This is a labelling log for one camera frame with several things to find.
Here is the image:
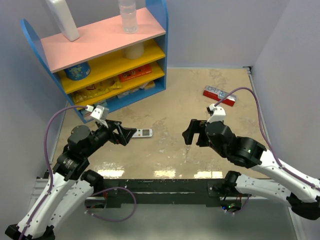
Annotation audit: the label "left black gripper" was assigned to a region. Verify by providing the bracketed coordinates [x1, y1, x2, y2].
[84, 118, 137, 157]

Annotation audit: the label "thin metal pick tool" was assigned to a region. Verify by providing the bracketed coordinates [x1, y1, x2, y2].
[184, 145, 190, 163]

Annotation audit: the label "white remote control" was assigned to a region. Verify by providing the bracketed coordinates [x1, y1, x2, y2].
[132, 128, 153, 138]

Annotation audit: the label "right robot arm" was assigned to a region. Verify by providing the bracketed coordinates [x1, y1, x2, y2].
[182, 119, 320, 220]

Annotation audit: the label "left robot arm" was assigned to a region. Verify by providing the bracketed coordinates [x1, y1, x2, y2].
[5, 120, 137, 240]

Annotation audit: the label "yellow snack bags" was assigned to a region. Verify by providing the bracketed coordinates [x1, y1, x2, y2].
[71, 76, 123, 104]

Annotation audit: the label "red white toothpaste box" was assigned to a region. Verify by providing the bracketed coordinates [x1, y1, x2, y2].
[203, 85, 237, 107]

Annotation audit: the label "small white boxes bottom shelf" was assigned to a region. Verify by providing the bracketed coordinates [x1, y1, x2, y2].
[83, 80, 163, 112]

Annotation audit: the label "blue shelf unit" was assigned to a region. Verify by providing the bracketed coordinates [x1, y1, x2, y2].
[20, 0, 169, 114]

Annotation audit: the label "orange snack box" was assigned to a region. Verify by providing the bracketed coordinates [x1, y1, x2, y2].
[118, 64, 152, 82]

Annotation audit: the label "blue patterned can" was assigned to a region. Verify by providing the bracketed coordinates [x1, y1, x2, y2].
[63, 61, 91, 81]

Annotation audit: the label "cream cylindrical cup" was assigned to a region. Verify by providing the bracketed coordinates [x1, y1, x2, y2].
[122, 42, 145, 60]

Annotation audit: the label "clear plastic bottle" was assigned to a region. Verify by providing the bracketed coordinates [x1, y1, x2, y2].
[118, 0, 139, 34]

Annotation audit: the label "white bottle on shelf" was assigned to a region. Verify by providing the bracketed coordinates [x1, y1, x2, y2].
[46, 0, 80, 42]

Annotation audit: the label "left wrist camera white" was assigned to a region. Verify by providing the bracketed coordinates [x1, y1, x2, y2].
[85, 105, 109, 126]

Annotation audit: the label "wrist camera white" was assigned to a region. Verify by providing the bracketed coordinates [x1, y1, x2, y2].
[206, 104, 226, 124]
[85, 105, 109, 126]

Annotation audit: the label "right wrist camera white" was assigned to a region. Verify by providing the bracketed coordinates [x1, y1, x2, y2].
[206, 104, 226, 124]

